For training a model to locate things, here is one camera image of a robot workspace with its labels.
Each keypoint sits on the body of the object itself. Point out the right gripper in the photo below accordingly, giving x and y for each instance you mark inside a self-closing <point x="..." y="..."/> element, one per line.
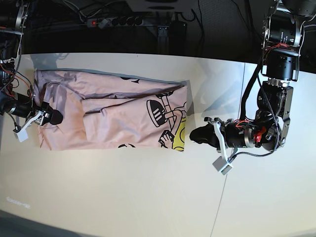
<point x="54" y="117"/>

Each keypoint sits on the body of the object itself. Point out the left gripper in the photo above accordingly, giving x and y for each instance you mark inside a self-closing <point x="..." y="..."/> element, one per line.
<point x="235" y="136"/>

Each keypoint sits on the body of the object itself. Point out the pink T-shirt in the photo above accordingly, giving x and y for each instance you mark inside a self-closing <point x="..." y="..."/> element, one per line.
<point x="105" y="111"/>

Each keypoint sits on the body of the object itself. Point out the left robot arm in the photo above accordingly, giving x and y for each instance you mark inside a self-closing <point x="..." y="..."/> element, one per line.
<point x="265" y="105"/>

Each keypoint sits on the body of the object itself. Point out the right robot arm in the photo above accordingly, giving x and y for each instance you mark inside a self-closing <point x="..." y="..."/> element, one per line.
<point x="16" y="90"/>

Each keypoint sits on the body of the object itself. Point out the black box under table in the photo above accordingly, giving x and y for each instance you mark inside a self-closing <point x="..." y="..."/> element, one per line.
<point x="178" y="30"/>

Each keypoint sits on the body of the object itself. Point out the black power strip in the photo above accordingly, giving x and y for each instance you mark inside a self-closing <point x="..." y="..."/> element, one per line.
<point x="109" y="22"/>

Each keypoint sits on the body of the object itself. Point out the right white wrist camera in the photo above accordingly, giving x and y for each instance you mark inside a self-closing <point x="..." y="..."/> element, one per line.
<point x="21" y="131"/>

